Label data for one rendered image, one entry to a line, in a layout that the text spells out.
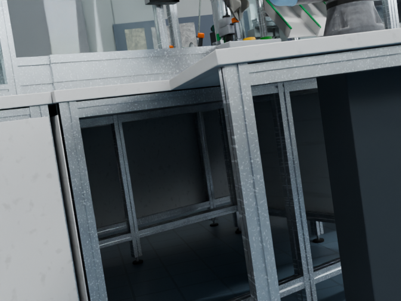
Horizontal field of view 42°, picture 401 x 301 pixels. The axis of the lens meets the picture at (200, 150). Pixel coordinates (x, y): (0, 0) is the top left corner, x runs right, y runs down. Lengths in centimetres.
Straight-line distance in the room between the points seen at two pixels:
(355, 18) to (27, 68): 83
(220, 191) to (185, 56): 216
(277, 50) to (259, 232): 34
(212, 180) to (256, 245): 258
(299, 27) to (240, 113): 113
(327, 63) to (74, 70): 69
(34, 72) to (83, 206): 37
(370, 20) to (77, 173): 81
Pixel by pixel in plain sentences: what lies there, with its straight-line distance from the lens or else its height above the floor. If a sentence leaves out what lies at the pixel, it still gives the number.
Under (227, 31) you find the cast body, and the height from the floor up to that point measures 103.
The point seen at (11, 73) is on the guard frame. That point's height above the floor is 91.
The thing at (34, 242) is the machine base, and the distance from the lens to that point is 133.
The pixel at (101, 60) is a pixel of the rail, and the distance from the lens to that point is 147.
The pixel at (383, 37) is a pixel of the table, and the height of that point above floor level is 84.
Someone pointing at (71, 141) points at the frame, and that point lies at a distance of 134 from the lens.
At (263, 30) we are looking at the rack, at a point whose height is 104.
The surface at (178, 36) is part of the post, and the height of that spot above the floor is 123.
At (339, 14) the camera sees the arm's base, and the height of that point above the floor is 94.
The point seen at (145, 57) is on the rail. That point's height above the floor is 94.
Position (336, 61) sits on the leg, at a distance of 106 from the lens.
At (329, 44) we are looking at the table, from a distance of 103.
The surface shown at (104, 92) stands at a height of 84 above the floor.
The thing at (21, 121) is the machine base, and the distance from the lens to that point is 132.
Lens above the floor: 74
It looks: 3 degrees down
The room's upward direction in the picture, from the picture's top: 8 degrees counter-clockwise
